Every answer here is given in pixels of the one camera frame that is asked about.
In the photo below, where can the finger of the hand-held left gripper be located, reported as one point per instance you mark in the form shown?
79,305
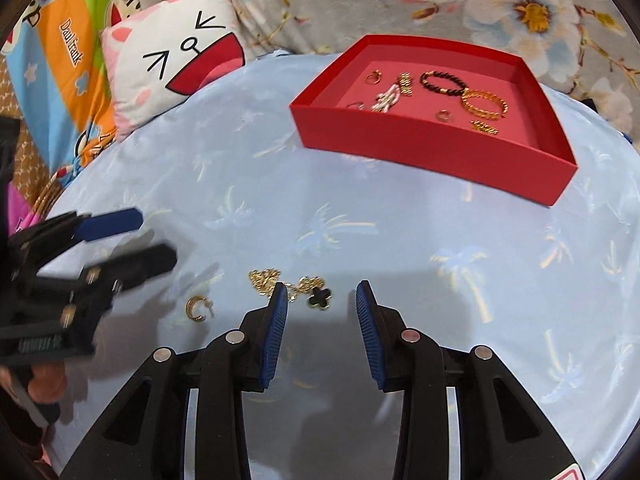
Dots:
110,222
145,262

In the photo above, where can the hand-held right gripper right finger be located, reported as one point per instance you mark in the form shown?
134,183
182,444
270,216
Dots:
370,340

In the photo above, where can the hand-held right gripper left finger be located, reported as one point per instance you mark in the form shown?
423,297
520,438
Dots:
275,335

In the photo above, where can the gold hoop earring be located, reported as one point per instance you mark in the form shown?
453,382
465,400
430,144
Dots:
192,308
370,76

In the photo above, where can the red cardboard box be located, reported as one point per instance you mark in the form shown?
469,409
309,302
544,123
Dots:
425,145

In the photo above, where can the gold cuff bangle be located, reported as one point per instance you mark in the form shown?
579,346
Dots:
480,112

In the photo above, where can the gold wrist watch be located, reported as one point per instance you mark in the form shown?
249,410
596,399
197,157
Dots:
404,85

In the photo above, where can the person's left hand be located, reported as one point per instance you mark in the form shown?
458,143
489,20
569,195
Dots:
47,385

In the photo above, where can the pink cloth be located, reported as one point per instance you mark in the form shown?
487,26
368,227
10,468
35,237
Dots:
27,215

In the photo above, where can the white cat face pillow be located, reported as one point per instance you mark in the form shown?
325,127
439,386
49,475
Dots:
150,90

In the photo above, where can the colourful cartoon blanket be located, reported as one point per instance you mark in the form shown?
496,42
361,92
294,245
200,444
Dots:
55,75

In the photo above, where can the grey floral blanket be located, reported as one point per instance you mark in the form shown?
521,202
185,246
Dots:
325,0

